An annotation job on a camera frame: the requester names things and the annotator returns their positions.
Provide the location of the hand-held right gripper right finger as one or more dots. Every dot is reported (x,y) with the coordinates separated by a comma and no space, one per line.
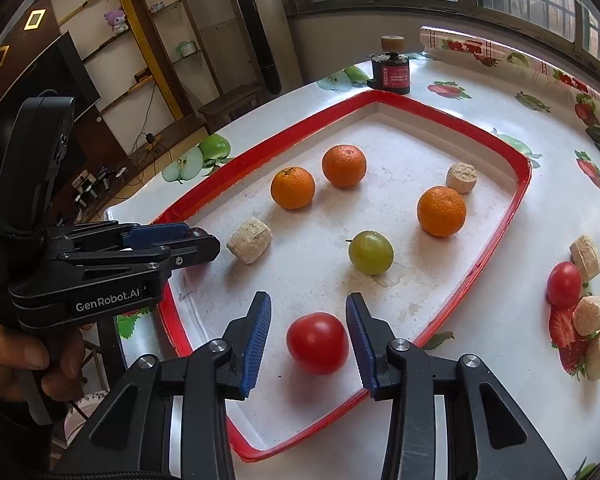
(362,355)

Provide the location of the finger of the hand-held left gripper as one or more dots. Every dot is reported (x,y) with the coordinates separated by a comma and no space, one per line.
(190,252)
(155,232)

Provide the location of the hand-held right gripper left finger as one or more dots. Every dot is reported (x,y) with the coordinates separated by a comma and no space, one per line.
(255,355)

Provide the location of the red tomato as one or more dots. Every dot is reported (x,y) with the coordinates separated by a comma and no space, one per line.
(564,285)
(317,343)

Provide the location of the green plum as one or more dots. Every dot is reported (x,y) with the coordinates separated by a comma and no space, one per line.
(371,253)

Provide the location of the orange tangerine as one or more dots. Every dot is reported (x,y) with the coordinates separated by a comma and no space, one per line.
(344,166)
(293,188)
(441,211)

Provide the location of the red rimmed white tray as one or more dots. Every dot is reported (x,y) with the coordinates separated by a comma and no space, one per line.
(405,125)

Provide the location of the person's left forearm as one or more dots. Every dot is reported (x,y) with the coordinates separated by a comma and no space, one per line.
(5,440)

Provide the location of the person's left hand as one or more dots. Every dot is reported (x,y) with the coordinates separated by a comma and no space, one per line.
(10,360)

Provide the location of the wooden bench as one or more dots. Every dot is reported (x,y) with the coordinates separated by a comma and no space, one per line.
(230,102)

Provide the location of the black television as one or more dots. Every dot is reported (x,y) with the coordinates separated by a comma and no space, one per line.
(35,100)

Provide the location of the purple plush toy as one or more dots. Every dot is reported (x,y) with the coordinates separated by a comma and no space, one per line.
(116,22)

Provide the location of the black vertical pipe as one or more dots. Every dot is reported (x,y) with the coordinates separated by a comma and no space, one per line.
(257,20)

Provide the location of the black jar with red label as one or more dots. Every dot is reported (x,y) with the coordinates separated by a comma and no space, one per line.
(390,74)

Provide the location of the beige cork stopper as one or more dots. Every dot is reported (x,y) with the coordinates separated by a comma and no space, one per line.
(392,43)

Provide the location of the white wall shelf unit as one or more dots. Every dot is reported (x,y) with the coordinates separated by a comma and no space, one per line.
(130,35)

